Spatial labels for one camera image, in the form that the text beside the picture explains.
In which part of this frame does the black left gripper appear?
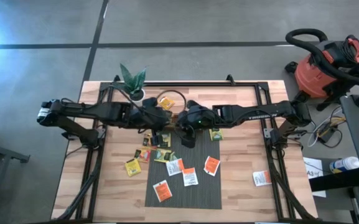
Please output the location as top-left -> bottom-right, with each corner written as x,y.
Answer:
129,96 -> 171,147

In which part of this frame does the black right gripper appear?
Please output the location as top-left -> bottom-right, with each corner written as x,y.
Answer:
176,99 -> 219,149

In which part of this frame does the orange white tea packet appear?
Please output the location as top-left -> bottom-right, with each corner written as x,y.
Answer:
152,179 -> 173,203
182,167 -> 199,187
252,170 -> 273,187
203,155 -> 221,177
166,157 -> 185,177

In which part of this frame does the orange red tea packet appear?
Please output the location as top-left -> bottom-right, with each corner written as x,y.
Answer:
134,148 -> 152,164

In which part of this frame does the grey woven placemat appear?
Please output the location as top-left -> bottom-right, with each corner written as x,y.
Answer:
144,129 -> 223,210

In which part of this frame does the snake plant in white pot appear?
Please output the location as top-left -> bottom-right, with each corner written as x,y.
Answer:
119,63 -> 148,103

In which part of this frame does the white paper sheet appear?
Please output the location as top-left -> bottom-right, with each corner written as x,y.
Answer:
302,156 -> 327,198

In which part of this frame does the black power adapter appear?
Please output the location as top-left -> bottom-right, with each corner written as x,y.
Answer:
317,126 -> 337,144

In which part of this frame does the orange black shop vacuum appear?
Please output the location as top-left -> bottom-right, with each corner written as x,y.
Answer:
284,27 -> 359,112

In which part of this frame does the black metal stand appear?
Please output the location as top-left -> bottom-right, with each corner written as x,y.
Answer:
0,124 -> 30,224

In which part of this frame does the black bar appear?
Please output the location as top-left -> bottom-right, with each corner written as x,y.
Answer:
309,167 -> 359,192

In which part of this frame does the white blue wipes canister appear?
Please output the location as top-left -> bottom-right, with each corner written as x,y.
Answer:
329,156 -> 359,174

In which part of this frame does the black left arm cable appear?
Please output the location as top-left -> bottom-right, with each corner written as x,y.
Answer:
109,83 -> 189,125

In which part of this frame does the black metal rig frame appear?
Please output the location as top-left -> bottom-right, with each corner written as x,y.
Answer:
51,80 -> 320,223

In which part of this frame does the white yellow cable bundle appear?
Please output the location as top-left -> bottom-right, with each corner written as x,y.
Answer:
292,105 -> 347,149

